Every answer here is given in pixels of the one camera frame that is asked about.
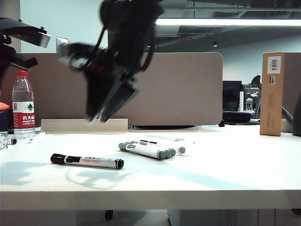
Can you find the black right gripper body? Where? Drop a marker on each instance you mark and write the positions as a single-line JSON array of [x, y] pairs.
[[105, 63]]

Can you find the metal wall switch plate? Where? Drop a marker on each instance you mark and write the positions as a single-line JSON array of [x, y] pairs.
[[60, 40]]

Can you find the computer monitor with picture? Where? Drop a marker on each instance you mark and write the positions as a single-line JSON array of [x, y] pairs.
[[251, 93]]

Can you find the black computer monitor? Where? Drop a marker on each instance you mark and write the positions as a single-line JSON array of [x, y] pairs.
[[232, 95]]

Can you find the black ceiling spotlight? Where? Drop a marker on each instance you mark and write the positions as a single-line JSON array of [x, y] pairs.
[[215, 43]]

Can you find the tall brown cardboard box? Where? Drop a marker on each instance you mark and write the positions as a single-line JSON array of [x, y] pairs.
[[271, 106]]

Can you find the beige partition bracket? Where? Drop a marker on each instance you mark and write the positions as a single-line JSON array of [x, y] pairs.
[[65, 126]]

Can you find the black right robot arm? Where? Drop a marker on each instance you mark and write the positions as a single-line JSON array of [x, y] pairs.
[[131, 30]]

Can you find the black chair caster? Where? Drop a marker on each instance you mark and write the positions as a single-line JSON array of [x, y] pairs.
[[108, 215]]

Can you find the red ceiling sign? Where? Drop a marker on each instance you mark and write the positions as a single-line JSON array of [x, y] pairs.
[[184, 40]]

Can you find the orange object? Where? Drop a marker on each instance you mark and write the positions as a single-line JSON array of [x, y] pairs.
[[4, 106]]

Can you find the red label water bottle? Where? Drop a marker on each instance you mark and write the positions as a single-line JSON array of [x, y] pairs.
[[23, 104]]

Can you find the large brown desk partition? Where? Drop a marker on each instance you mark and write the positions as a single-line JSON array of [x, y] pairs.
[[176, 94]]

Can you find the white slim cylinder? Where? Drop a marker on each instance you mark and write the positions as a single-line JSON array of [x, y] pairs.
[[241, 101]]

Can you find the dark office chair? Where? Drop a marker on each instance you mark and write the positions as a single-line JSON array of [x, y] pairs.
[[256, 81]]

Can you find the white under-desk cabinet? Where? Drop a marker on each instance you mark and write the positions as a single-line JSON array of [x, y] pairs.
[[235, 217]]

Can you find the dark blue box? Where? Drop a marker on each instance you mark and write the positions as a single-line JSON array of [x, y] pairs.
[[5, 121]]

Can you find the long ceiling light strip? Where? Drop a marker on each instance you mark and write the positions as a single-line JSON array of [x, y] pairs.
[[223, 22]]

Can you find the white printed paper strip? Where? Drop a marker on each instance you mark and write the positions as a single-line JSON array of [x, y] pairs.
[[34, 138]]

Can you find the markers in clear plastic bag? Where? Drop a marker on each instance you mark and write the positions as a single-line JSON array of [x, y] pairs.
[[187, 141]]

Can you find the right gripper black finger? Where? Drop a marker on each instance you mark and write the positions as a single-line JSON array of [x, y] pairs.
[[117, 101], [94, 99]]

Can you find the small clear jar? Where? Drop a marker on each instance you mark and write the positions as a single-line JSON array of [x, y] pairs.
[[249, 104]]

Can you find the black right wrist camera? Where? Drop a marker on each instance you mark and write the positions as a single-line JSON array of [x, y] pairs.
[[70, 55]]

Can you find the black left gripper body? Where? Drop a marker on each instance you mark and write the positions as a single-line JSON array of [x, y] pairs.
[[26, 33]]

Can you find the black partition clamp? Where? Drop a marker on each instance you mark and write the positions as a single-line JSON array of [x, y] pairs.
[[222, 123]]

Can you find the silver metal disc part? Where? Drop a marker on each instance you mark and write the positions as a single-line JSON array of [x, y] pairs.
[[2, 140]]

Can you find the black round cushion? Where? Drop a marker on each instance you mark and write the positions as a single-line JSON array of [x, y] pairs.
[[237, 116]]

